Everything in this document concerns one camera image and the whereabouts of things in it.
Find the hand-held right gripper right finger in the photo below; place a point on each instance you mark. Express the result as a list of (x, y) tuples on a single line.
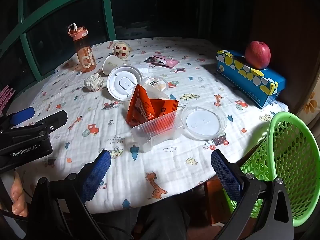
[(226, 175)]

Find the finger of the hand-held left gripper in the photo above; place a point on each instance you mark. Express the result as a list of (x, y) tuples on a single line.
[(55, 120), (22, 115)]

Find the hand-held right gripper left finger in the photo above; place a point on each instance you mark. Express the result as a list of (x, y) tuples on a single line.
[(97, 177)]

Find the white tissue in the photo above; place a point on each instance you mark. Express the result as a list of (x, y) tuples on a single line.
[(93, 82)]

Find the clear round plastic lid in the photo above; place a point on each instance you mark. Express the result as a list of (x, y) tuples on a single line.
[(203, 123)]

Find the clear plastic tray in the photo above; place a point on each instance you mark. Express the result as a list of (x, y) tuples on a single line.
[(142, 140)]

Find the green plastic basket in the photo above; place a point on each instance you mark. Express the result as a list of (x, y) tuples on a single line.
[(295, 155)]

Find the white plastic lid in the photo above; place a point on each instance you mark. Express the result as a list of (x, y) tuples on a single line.
[(122, 85)]

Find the white paper cup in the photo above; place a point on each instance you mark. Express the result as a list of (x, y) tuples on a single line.
[(110, 63)]

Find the orange snack wrapper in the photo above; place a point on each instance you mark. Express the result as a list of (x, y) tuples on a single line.
[(165, 108), (140, 107)]

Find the clear plastic cup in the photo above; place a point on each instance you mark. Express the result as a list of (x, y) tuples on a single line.
[(160, 96)]

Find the jelly cup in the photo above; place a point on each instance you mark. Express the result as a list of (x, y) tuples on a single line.
[(155, 83)]

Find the pink snack wrapper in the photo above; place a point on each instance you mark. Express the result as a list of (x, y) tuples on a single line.
[(170, 62)]

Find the person's left hand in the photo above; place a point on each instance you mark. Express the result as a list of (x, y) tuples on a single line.
[(18, 197)]

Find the pink plastic rack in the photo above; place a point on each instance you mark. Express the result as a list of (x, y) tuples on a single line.
[(6, 96)]

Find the orange box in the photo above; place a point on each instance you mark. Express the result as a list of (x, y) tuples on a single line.
[(212, 200)]

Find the printed white blanket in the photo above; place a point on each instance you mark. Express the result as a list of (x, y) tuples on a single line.
[(105, 130)]

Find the person's legs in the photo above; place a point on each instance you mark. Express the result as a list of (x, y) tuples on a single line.
[(150, 220)]

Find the orange water bottle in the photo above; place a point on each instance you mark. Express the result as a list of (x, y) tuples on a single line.
[(85, 55)]

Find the blue spotted tissue box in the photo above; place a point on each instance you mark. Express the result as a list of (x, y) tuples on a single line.
[(250, 82)]

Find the beige plush toy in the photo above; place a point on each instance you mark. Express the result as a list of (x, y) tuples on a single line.
[(121, 50)]

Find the floral curtain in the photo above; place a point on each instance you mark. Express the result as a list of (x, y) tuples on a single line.
[(312, 105)]

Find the red apple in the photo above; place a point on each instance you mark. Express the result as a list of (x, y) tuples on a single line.
[(257, 55)]

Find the brown wooden panel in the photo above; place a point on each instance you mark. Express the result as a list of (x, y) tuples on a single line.
[(287, 30)]

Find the green window frame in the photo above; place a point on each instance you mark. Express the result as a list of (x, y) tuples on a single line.
[(107, 12)]

